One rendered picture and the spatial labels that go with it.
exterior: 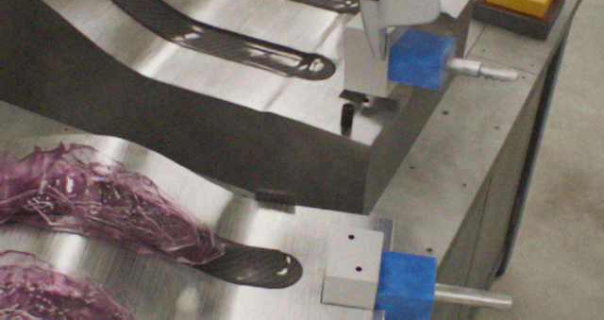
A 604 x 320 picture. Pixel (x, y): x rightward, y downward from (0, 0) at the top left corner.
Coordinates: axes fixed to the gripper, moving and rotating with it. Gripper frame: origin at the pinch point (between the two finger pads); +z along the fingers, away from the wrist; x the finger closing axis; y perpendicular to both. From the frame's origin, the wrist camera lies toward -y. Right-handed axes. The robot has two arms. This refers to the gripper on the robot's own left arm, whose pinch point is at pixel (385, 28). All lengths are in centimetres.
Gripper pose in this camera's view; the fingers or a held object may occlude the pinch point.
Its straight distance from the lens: 90.6
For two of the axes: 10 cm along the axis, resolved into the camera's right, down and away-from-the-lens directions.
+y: 9.1, 2.0, -3.6
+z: 0.0, 8.7, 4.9
